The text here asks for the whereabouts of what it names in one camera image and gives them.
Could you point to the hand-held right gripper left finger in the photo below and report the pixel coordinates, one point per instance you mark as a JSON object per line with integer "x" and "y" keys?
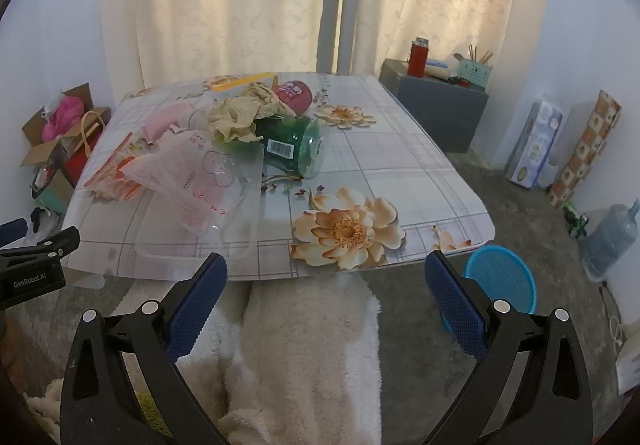
{"x": 200, "y": 305}

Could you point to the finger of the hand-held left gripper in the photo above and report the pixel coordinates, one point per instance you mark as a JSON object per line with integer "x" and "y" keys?
{"x": 12, "y": 231}
{"x": 50, "y": 245}

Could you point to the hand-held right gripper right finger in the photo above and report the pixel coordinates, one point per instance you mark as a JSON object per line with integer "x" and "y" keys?
{"x": 452, "y": 305}

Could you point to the blue mesh waste basket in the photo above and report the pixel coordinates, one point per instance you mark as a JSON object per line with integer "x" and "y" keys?
{"x": 502, "y": 282}

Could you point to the green plastic bottle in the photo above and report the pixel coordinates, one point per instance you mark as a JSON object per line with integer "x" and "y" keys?
{"x": 292, "y": 145}

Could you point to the white and yellow carton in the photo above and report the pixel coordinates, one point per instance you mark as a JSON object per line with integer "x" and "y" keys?
{"x": 235, "y": 82}

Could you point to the red drink can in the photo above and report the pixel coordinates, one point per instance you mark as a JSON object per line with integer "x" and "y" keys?
{"x": 294, "y": 96}

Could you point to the teal box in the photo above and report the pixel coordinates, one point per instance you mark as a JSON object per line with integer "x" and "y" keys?
{"x": 55, "y": 195}

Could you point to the clear plastic container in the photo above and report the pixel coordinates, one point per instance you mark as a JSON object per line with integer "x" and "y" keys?
{"x": 240, "y": 235}

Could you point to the red gift bag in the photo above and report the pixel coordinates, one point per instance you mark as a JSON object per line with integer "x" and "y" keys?
{"x": 80, "y": 160}

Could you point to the cardboard box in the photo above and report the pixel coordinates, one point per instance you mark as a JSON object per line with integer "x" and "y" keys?
{"x": 40, "y": 145}

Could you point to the orange snack wrapper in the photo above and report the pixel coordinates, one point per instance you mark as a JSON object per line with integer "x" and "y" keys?
{"x": 112, "y": 170}

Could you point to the white fleece pants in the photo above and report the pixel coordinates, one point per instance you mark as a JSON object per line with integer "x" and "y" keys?
{"x": 310, "y": 355}

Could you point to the pink plastic bag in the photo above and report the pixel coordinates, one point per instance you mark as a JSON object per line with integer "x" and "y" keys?
{"x": 62, "y": 117}

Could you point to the clear bag with pink print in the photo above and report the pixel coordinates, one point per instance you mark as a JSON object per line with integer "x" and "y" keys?
{"x": 185, "y": 175}

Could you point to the large water jug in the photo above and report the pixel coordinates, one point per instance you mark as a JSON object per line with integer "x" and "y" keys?
{"x": 607, "y": 245}

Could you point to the floral tablecloth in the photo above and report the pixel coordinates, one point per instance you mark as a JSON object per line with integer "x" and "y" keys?
{"x": 390, "y": 145}

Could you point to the pack of tissue rolls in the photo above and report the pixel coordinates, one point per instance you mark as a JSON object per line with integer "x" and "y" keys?
{"x": 532, "y": 145}

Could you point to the crumpled brown paper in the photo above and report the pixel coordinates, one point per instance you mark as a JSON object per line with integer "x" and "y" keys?
{"x": 237, "y": 117}

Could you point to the grey cabinet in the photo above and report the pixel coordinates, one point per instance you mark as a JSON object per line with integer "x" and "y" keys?
{"x": 440, "y": 110}

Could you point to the patterned paper roll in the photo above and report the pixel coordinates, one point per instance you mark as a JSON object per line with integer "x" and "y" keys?
{"x": 585, "y": 150}

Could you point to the teal perforated holder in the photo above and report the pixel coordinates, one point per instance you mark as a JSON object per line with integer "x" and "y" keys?
{"x": 476, "y": 75}

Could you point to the red thermos flask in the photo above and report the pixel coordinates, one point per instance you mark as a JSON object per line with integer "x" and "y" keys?
{"x": 418, "y": 60}

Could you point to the wooden sticks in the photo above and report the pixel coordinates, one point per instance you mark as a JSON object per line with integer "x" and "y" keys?
{"x": 482, "y": 56}

